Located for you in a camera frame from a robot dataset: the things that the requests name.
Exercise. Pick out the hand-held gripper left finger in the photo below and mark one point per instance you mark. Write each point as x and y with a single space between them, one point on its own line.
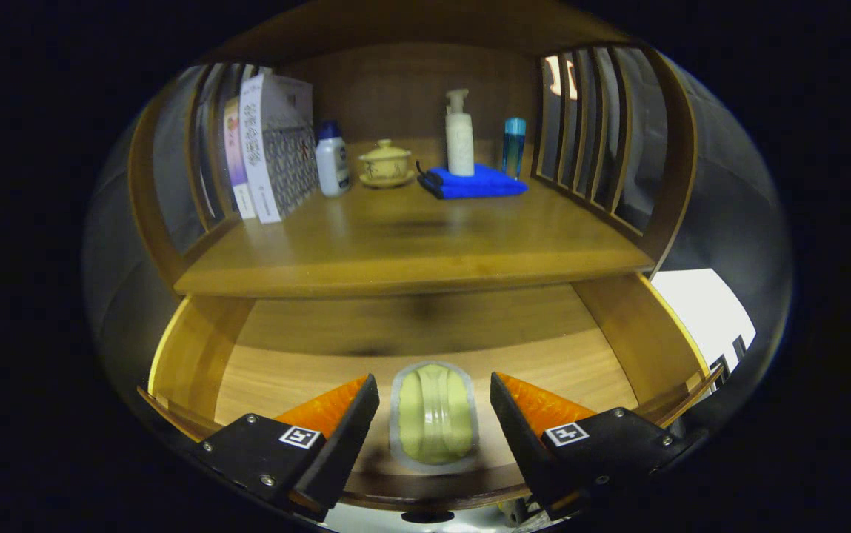
340 437

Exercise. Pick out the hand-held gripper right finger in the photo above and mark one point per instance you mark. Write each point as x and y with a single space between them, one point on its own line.
521 437

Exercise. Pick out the wooden drawer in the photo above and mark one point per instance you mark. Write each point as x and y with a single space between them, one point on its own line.
306 370

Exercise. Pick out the green scrub brush grey sponge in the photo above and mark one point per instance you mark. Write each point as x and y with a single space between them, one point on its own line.
432 414

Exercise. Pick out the wooden countertop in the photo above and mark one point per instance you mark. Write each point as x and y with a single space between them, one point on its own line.
410 237

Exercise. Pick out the wooden cabinet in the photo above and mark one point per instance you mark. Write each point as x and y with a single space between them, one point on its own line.
410 96

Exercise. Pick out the blue folded cloth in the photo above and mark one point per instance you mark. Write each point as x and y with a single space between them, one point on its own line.
477 185

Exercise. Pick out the white bottle blue cap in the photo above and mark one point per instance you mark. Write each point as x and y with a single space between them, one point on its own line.
332 166

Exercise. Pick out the yellow lidded teacup with saucer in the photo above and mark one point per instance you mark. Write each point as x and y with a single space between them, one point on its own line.
386 164

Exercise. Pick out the white patterned book box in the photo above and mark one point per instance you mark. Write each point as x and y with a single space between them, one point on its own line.
277 155

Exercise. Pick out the blue clear bottle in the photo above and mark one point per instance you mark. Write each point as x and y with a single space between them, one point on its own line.
513 148

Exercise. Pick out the purple book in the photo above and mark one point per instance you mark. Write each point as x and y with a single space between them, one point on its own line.
236 163

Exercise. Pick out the black backdrop cloth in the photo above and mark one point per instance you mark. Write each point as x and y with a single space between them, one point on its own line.
729 222

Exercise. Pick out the white pump bottle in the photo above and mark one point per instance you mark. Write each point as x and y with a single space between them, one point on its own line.
460 144

